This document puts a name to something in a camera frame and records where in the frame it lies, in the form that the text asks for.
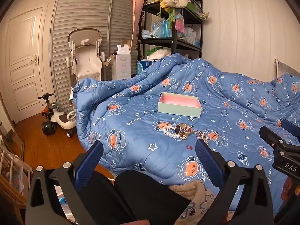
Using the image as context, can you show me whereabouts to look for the blue tissue pack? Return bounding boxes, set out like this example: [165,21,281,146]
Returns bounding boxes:
[136,59,158,76]

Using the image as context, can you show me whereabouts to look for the white ride-on toy scooter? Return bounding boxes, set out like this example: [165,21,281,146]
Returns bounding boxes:
[38,93,77,138]

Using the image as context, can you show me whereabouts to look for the green frog plush toy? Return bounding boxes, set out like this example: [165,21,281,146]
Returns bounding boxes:
[160,1,181,30]

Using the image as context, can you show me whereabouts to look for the white plastic basket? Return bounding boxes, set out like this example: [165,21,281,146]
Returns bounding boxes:
[181,26,197,45]

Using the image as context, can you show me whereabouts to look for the pink knitted pouch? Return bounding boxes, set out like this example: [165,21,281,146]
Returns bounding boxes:
[175,16,186,34]

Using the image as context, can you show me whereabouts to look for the mint green box pink lining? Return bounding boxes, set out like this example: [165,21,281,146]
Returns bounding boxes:
[157,92,202,118]

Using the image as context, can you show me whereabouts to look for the silver chain necklace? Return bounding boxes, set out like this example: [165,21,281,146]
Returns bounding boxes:
[192,128,211,146]

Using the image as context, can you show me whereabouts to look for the blue astronaut bear printed blanket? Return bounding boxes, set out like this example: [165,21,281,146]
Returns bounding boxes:
[71,53,300,216]

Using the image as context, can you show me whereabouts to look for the wristwatch with tan strap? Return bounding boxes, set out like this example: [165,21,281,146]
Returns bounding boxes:
[175,123,195,139]

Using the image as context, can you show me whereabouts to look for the white baby high chair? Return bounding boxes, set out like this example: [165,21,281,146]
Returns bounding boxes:
[65,28,106,113]

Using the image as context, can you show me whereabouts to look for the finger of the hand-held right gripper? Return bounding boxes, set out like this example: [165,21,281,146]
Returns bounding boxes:
[281,119,300,137]
[259,126,293,152]

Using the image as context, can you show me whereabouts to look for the white plastic bag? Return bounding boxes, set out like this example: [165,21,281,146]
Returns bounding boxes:
[147,47,174,60]

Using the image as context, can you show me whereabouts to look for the group of blue bottles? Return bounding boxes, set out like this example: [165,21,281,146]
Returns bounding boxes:
[151,19,175,38]

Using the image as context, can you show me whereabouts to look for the beige printed cloth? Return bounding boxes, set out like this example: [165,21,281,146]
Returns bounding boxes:
[167,180,228,225]

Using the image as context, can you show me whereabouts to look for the white panelled door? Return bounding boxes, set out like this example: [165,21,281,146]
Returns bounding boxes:
[4,5,51,123]

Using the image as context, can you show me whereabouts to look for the white wire rack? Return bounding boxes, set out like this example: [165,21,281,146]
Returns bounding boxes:
[0,131,32,194]

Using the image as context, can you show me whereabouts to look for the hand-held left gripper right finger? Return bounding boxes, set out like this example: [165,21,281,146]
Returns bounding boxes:
[175,139,275,225]

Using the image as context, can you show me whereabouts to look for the white pearl bracelet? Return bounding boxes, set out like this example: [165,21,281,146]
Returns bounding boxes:
[162,125,182,141]

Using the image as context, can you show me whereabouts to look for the tall white carton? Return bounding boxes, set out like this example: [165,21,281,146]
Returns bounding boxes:
[112,44,132,80]

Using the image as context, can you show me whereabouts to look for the person's black trouser legs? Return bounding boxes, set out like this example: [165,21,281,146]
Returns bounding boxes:
[80,170,191,225]

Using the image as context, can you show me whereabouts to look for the beige dried flower bunch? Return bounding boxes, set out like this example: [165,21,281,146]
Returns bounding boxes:
[197,11,211,21]

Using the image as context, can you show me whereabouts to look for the white mesh bed rail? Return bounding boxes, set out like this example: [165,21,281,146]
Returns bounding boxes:
[274,58,300,79]

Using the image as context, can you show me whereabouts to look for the black metal shelf rack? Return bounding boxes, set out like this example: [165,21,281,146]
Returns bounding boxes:
[135,0,204,61]

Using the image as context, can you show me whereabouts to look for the brown cardboard tag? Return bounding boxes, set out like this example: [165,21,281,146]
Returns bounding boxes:
[104,53,117,66]

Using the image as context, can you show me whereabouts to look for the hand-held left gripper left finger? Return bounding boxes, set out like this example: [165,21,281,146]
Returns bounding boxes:
[25,141,136,225]

